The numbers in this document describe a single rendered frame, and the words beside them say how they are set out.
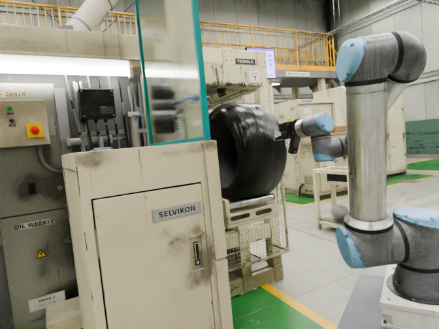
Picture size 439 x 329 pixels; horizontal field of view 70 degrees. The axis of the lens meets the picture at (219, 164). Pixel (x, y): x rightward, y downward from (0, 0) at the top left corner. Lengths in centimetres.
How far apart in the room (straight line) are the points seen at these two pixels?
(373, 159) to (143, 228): 69
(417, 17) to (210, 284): 1362
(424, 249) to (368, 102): 51
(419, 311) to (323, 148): 68
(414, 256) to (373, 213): 20
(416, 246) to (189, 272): 72
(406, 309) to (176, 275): 74
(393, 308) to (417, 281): 12
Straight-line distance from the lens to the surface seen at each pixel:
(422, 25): 1401
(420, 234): 120
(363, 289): 151
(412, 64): 106
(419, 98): 1372
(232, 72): 221
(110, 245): 86
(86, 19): 198
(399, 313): 126
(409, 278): 127
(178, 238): 92
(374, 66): 99
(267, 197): 189
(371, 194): 107
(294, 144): 160
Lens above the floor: 126
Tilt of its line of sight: 4 degrees down
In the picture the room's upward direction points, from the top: 5 degrees counter-clockwise
